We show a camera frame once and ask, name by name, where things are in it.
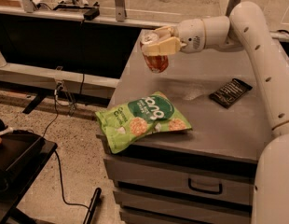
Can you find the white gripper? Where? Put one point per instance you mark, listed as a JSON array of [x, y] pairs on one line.
[[191, 35]]

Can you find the orange soda can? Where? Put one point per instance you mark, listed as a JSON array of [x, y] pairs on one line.
[[157, 64]]

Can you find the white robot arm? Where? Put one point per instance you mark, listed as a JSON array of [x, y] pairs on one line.
[[245, 25]]

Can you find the green rice chips bag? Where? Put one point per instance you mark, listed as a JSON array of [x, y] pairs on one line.
[[124, 124]]

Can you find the black power adapter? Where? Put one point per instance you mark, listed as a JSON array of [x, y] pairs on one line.
[[91, 14]]

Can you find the black snack bar wrapper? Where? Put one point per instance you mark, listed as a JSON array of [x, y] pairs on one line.
[[230, 93]]

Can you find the grey low shelf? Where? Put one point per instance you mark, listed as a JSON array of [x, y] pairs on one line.
[[90, 85]]

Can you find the grey drawer cabinet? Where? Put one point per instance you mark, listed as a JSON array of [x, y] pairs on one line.
[[223, 146]]

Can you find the black table leg foot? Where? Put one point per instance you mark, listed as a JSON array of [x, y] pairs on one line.
[[95, 200]]

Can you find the black side table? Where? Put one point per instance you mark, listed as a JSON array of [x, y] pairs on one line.
[[23, 155]]

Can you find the grey metal bracket middle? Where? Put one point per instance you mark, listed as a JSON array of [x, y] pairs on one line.
[[120, 10]]

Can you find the grey metal bracket right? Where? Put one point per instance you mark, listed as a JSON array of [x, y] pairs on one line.
[[231, 4]]

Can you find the black drawer handle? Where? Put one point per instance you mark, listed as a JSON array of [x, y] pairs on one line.
[[205, 188]]

